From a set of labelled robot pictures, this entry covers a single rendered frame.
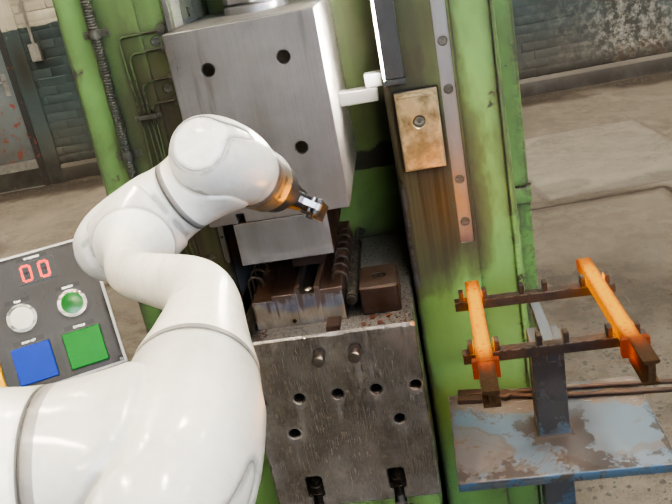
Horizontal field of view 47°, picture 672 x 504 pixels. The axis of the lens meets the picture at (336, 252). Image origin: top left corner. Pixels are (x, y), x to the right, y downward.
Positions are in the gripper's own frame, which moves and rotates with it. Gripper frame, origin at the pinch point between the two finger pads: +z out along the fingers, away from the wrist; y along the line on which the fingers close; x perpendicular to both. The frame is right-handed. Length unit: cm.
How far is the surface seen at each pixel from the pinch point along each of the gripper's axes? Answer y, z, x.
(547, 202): -14, 361, 72
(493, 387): 38.3, 4.4, -14.7
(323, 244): -8.1, 31.0, -5.0
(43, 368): -43, 8, -50
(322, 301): -5.5, 37.2, -16.4
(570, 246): 14, 300, 45
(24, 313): -52, 7, -42
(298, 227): -13.5, 27.8, -3.8
